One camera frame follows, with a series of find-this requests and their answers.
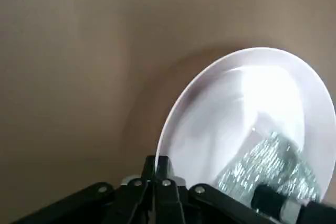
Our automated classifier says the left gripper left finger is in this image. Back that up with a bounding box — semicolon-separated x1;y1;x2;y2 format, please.
10;155;156;224

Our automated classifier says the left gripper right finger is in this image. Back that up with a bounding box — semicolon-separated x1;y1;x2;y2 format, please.
154;155;297;224

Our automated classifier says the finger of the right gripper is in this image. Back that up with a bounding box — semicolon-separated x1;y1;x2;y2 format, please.
251;184;336;224

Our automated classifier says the silver sponge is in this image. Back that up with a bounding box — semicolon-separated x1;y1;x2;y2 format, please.
215;129;324;206

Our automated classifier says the pink plate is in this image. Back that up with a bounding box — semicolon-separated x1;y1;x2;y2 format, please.
155;47;336;209

